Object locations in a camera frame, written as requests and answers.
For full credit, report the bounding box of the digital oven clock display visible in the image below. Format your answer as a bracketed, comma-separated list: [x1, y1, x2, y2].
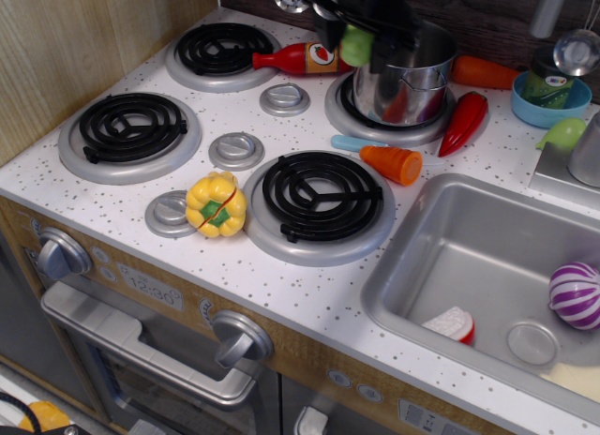
[116, 262, 184, 312]

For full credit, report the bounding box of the silver stovetop knob middle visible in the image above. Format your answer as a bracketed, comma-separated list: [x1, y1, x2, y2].
[208, 132, 265, 171]

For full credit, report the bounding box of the black cable bottom left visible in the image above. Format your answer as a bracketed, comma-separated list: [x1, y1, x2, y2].
[0, 390, 43, 435]

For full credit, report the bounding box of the green toy can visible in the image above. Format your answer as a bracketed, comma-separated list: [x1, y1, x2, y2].
[520, 46, 574, 110]

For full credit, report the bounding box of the yellow toy bell pepper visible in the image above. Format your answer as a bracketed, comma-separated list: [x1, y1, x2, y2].
[185, 172, 248, 238]

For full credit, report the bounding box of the back right black burner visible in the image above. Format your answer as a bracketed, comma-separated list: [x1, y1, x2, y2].
[324, 73, 457, 148]

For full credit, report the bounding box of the yellow object bottom left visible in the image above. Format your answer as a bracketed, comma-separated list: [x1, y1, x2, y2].
[27, 401, 71, 432]

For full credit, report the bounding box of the silver faucet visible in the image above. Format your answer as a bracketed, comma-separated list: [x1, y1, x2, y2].
[529, 0, 565, 39]

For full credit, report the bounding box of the silver stovetop knob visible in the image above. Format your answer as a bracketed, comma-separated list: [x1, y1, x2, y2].
[208, 132, 265, 171]
[144, 190, 196, 238]
[259, 83, 310, 117]

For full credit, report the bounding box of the light green toy broccoli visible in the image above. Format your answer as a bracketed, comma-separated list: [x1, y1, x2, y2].
[338, 24, 374, 68]

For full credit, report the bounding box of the red white toy food slice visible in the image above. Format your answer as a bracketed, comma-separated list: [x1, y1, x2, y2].
[422, 307, 475, 345]

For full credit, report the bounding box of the front right black burner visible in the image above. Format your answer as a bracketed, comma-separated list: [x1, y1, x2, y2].
[244, 151, 396, 267]

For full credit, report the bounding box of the silver stovetop knob top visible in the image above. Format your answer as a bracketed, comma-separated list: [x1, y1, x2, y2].
[259, 83, 310, 117]

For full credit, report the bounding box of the purple striped toy onion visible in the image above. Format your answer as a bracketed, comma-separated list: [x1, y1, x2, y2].
[548, 262, 599, 331]

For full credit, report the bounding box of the hanging silver ladle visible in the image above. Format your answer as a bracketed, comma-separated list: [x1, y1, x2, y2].
[553, 0, 599, 77]

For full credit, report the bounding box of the silver oven knob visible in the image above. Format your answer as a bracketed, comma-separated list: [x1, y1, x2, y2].
[212, 309, 274, 368]
[37, 227, 93, 280]

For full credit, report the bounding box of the orange toy carrot piece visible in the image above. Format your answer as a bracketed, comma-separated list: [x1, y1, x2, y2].
[359, 145, 423, 186]

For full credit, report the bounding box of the whole orange toy carrot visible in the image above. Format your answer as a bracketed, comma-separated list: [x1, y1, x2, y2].
[451, 55, 519, 90]

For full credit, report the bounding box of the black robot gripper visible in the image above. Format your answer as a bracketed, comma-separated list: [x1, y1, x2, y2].
[307, 0, 422, 74]

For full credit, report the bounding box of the front left black burner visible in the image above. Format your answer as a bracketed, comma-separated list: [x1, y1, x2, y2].
[58, 93, 202, 186]

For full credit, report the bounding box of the green toy pear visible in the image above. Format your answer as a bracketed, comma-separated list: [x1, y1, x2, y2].
[535, 117, 587, 151]

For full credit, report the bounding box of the silver stovetop knob bottom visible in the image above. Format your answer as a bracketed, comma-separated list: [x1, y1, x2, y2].
[144, 190, 196, 238]

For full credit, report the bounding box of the left silver oven knob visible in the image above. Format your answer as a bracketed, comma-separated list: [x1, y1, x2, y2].
[37, 227, 93, 280]

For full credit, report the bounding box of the silver sink basin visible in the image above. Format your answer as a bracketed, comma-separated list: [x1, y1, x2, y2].
[362, 173, 599, 424]

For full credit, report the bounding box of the right silver oven knob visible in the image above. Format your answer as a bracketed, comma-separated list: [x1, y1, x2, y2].
[212, 309, 274, 368]

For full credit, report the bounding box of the stainless steel pot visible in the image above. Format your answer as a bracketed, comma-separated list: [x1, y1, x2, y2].
[352, 22, 458, 127]

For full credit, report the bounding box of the red toy chili pepper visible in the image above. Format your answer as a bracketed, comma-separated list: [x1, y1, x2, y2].
[438, 91, 488, 158]

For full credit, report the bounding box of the red toy ketchup bottle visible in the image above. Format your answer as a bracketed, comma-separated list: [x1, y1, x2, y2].
[251, 42, 353, 75]

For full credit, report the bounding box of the light blue toy knife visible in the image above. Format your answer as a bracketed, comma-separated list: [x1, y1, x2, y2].
[330, 134, 388, 153]

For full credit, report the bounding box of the silver oven door handle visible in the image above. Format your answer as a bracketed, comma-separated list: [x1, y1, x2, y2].
[41, 282, 256, 410]

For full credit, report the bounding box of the black burner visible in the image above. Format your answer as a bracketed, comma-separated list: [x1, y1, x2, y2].
[324, 73, 457, 148]
[165, 22, 280, 94]
[58, 93, 202, 186]
[244, 151, 396, 267]

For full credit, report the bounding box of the blue plastic bowl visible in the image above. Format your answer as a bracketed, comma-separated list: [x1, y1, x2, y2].
[511, 72, 593, 128]

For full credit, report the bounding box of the back left black burner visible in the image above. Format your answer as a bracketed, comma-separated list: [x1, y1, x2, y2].
[165, 22, 280, 94]

